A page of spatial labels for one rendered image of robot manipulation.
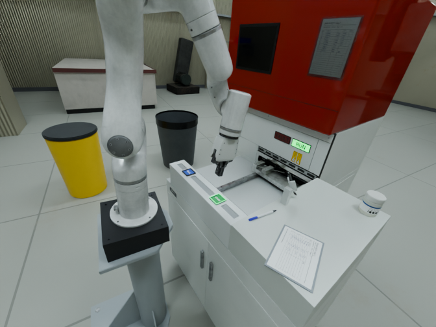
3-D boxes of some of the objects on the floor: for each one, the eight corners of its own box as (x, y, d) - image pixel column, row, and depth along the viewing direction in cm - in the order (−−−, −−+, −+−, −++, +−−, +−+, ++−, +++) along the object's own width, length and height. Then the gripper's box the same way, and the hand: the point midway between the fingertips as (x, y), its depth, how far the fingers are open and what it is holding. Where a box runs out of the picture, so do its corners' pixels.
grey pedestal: (91, 396, 101) (22, 317, 60) (91, 307, 134) (47, 218, 93) (187, 339, 123) (185, 253, 82) (167, 275, 156) (159, 191, 115)
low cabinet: (141, 89, 741) (137, 60, 693) (159, 109, 543) (156, 69, 495) (74, 91, 651) (65, 58, 603) (66, 115, 453) (51, 67, 405)
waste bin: (187, 150, 341) (187, 108, 305) (204, 166, 301) (205, 119, 265) (154, 157, 312) (149, 111, 277) (167, 176, 273) (164, 125, 237)
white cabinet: (230, 228, 201) (239, 156, 161) (320, 320, 137) (375, 239, 96) (170, 261, 167) (163, 180, 126) (254, 407, 102) (296, 336, 61)
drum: (109, 174, 268) (96, 119, 231) (112, 194, 233) (98, 134, 196) (67, 181, 247) (45, 124, 210) (63, 205, 212) (37, 141, 175)
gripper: (220, 135, 69) (209, 181, 76) (249, 136, 79) (237, 177, 86) (208, 128, 74) (198, 172, 81) (237, 130, 84) (226, 169, 91)
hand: (219, 170), depth 83 cm, fingers closed
